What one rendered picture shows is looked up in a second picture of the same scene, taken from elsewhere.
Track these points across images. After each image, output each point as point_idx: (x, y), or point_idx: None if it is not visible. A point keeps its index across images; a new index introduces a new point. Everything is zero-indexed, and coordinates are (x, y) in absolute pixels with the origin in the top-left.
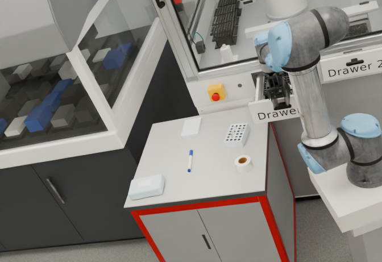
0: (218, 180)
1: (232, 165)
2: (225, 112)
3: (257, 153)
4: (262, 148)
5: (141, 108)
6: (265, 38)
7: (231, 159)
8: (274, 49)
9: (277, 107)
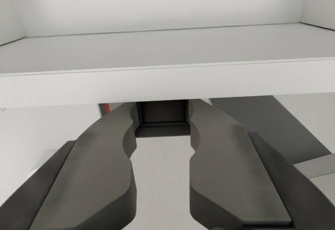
0: (11, 189)
1: (21, 154)
2: None
3: (76, 126)
4: (88, 112)
5: None
6: None
7: (8, 137)
8: None
9: (135, 135)
